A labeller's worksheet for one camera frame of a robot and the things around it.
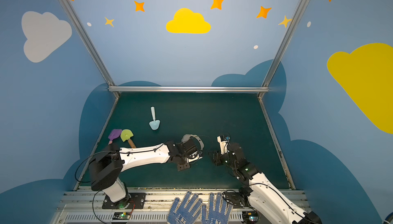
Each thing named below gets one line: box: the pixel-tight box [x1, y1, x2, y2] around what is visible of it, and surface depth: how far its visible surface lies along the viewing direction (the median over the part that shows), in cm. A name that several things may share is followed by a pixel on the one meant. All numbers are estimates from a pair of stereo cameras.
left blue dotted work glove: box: [167, 190, 203, 224], surface depth 73 cm
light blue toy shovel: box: [148, 106, 161, 131], surface depth 106 cm
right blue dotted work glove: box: [200, 192, 234, 224], surface depth 73 cm
